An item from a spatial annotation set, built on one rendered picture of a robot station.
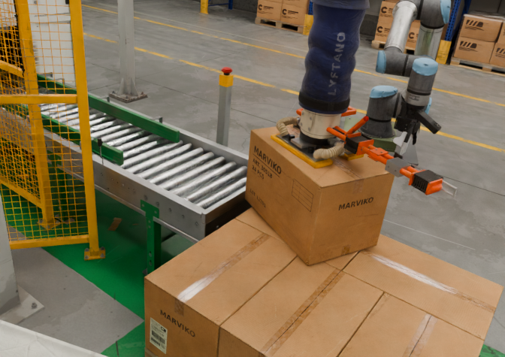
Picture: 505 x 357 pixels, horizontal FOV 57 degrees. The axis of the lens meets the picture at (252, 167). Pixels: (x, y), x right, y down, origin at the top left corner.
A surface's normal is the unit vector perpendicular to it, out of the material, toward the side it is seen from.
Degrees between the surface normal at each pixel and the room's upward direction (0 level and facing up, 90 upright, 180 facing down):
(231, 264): 0
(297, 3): 93
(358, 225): 90
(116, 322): 0
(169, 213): 90
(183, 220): 90
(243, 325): 0
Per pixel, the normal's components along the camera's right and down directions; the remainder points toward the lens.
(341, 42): 0.23, 0.29
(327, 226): 0.47, 0.44
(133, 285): 0.09, -0.89
